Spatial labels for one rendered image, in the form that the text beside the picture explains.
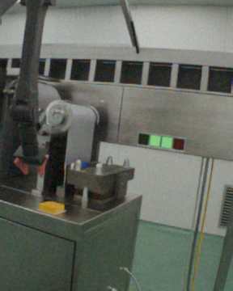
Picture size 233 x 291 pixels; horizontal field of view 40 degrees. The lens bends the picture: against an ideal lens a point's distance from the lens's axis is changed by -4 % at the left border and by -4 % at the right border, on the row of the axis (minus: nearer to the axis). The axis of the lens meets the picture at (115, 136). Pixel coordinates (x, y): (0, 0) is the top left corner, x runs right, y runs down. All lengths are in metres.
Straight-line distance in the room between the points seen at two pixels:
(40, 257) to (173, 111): 0.91
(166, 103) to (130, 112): 0.19
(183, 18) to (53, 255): 3.49
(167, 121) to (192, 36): 2.61
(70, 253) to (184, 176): 2.93
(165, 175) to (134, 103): 2.46
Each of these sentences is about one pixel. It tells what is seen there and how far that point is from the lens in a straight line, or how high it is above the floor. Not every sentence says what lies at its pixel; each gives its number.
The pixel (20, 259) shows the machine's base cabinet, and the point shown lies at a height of 0.67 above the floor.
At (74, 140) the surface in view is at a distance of 1.52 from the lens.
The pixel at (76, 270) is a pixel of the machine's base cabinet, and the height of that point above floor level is 0.71.
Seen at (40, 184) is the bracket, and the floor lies 0.94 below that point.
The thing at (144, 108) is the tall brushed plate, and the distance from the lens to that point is 1.68.
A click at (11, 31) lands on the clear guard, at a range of 2.15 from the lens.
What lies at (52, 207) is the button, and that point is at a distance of 1.23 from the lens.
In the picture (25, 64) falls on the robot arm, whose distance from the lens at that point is 1.02.
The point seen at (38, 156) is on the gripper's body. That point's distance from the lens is 1.10.
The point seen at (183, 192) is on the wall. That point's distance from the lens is 4.06.
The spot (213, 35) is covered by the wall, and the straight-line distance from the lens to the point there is 4.12.
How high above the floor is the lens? 1.27
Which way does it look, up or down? 3 degrees down
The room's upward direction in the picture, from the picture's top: 7 degrees clockwise
